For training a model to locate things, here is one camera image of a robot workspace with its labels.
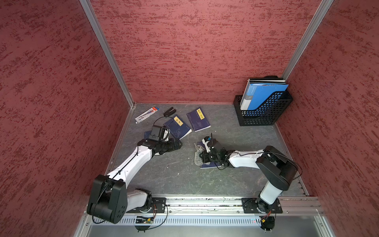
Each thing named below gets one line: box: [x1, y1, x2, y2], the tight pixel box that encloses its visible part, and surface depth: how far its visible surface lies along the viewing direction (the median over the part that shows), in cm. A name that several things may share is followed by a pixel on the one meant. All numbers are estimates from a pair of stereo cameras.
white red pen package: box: [134, 106, 160, 124], surface depth 116 cm
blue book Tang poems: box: [186, 106, 212, 133], surface depth 112 cm
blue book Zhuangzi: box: [163, 114, 193, 141], surface depth 105 cm
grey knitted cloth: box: [193, 143, 206, 166], surface depth 91 cm
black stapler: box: [163, 106, 177, 117], surface depth 116 cm
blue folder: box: [239, 82, 289, 111], surface depth 95 cm
